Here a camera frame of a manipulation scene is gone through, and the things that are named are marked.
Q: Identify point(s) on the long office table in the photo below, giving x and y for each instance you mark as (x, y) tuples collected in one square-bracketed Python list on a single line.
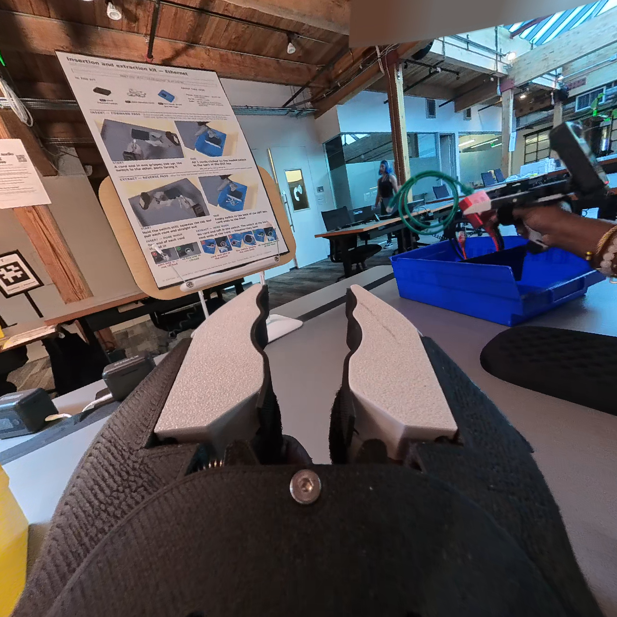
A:
[(356, 230)]

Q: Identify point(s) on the wooden table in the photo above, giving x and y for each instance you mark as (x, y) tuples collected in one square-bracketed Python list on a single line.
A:
[(96, 308)]

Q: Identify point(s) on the person's right forearm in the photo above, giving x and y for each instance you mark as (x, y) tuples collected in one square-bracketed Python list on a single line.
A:
[(611, 225)]

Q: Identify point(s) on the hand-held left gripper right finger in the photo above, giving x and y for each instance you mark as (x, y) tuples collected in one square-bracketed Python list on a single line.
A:
[(400, 381)]

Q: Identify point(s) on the white paper notice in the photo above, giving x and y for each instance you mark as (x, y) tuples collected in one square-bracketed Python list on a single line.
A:
[(21, 173)]

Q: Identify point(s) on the black padded wrist rest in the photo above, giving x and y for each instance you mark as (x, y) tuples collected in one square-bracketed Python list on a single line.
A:
[(554, 366)]

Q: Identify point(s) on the dark grey box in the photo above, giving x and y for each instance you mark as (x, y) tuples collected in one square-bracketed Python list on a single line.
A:
[(127, 376)]

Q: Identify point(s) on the yellow plastic bin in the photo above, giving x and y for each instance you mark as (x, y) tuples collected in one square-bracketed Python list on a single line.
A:
[(12, 540)]

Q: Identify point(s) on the person's left hand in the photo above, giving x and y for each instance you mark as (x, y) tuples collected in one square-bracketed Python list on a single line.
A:
[(296, 450)]

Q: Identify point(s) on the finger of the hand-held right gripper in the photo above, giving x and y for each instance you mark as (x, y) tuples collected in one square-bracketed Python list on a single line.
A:
[(530, 198)]

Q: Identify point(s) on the blue plastic bin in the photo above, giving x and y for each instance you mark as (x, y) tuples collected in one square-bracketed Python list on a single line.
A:
[(458, 289)]

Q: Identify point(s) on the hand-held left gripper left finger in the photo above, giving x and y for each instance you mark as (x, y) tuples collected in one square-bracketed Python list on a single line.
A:
[(212, 376)]

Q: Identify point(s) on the black office chair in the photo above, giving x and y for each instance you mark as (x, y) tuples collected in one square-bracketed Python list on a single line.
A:
[(347, 231)]

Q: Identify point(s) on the lit phone icon sign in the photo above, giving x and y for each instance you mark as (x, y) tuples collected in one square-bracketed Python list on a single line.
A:
[(296, 190)]

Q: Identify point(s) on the red ethernet splitter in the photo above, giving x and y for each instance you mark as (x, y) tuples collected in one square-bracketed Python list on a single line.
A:
[(475, 205)]

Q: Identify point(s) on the white table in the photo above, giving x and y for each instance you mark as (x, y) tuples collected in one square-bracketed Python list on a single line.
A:
[(43, 487)]

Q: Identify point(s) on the grey desk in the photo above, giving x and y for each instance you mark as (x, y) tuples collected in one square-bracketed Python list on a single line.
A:
[(554, 458)]

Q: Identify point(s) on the black white marker sign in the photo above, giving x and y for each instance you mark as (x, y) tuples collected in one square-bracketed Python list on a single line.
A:
[(17, 272)]

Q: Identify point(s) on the tan printed poster board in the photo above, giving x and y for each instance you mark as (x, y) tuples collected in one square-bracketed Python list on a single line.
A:
[(183, 168)]

